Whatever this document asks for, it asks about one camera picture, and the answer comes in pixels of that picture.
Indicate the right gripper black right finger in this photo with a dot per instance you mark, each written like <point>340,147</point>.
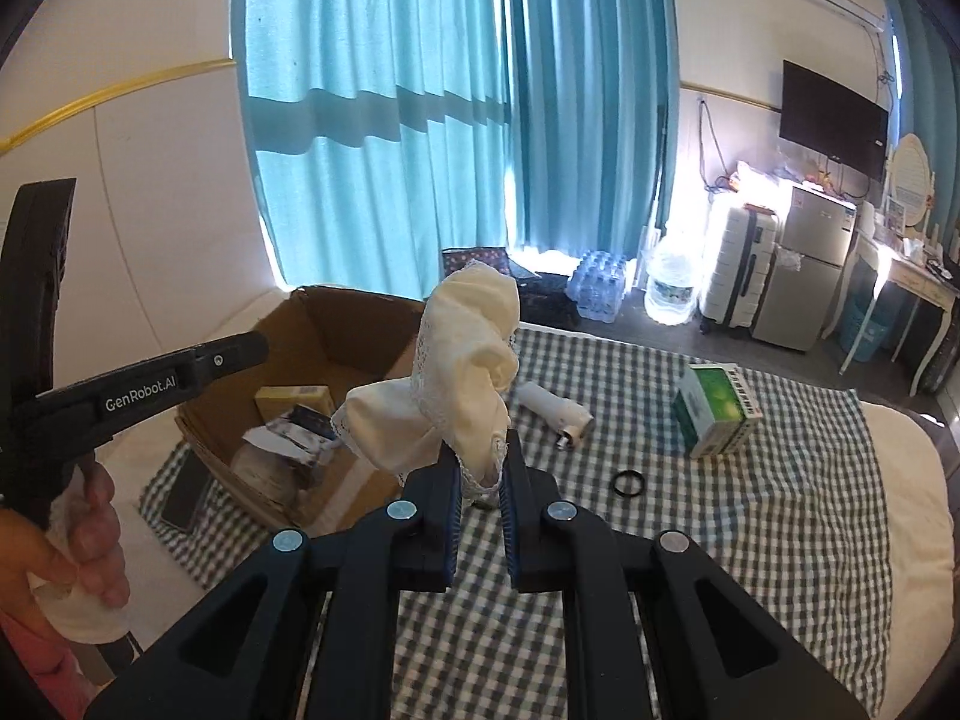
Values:
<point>654,628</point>

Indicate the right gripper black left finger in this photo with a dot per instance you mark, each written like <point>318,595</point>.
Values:
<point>304,627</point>

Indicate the white plug adapter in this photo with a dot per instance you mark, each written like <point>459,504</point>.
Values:
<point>570,421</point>

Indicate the green white carton box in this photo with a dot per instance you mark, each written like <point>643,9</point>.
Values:
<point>715,408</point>

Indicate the cream lace cloth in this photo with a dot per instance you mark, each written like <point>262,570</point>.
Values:
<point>463,366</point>

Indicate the beige tape roll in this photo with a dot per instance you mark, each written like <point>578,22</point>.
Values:
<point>284,480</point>

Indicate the checkered tablecloth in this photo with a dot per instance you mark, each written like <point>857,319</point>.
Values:
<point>675,524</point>

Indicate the brown cardboard box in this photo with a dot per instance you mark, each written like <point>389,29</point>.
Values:
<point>320,335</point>

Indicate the blue floral packet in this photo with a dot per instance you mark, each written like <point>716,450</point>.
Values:
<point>301,435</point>

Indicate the bottled water pack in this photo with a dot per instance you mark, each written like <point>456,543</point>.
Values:
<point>597,286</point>

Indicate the large water jug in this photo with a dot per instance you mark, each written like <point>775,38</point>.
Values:
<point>672,282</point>

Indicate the silver mini fridge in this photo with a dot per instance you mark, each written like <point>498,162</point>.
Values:
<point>810,253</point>

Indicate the white suitcase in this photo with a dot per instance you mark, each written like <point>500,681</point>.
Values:
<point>741,244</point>

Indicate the white dressing table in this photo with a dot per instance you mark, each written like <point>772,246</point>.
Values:
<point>920,286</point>

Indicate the teal window curtain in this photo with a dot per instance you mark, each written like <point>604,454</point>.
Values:
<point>384,132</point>

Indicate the oval vanity mirror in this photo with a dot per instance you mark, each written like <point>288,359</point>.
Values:
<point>909,184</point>

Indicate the black wall television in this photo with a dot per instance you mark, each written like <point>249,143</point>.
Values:
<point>830,119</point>

